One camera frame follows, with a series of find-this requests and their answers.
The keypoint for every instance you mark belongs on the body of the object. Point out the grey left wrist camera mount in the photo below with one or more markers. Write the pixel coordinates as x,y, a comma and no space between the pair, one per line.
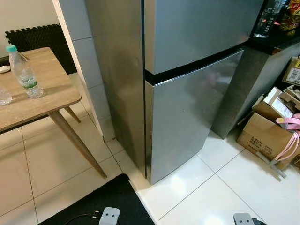
109,217

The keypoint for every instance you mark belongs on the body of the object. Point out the black kitchen countertop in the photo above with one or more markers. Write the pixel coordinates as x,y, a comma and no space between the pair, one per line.
274,41

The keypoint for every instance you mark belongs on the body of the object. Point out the black foam mats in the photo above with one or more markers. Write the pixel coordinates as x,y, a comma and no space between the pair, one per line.
42,40

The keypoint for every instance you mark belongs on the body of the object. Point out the light wooden dining table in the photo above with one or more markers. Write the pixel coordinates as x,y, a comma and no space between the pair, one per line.
33,91

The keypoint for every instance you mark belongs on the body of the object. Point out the yellow red snack bag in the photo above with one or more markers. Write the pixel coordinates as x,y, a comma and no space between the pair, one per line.
293,16

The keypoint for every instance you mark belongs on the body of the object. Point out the clear sports bottle white lid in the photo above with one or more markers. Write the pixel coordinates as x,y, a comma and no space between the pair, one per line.
267,21

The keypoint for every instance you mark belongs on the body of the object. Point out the steel fridge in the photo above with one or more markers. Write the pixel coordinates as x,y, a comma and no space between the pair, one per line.
119,84

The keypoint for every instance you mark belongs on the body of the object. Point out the large brown cardboard box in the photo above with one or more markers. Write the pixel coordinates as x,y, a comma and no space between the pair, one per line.
262,138

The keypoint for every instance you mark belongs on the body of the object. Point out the black floor mat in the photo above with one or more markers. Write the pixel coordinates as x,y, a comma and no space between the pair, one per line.
103,201

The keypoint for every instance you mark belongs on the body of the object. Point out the water bottle green label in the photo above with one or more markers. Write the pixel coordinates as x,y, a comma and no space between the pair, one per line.
26,77

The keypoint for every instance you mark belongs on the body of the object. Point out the grey metal bar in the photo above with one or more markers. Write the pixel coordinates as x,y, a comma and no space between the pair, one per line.
274,165

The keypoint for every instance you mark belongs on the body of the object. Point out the beige egg carton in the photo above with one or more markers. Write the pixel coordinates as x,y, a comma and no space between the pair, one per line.
291,98

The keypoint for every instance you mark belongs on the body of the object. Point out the small white oval object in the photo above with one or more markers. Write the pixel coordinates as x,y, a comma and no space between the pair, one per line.
4,69

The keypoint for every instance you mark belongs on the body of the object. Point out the steel fridge main door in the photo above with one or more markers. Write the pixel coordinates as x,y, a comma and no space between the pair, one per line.
183,126

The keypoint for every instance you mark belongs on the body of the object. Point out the steel fridge freezer door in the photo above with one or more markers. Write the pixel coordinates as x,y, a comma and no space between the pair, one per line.
197,33

